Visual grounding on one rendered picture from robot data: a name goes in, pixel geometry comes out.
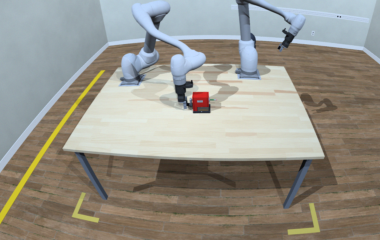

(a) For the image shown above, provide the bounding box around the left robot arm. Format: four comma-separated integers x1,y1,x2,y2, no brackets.
235,0,306,78

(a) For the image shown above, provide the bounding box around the red pencil sharpener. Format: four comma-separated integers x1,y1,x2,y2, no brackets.
186,92,217,113

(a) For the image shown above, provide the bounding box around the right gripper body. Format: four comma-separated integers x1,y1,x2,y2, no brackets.
173,76,193,102

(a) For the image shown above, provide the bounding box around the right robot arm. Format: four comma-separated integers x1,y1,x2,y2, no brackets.
120,0,206,85

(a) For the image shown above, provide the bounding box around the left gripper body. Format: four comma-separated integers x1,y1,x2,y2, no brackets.
282,27,298,48

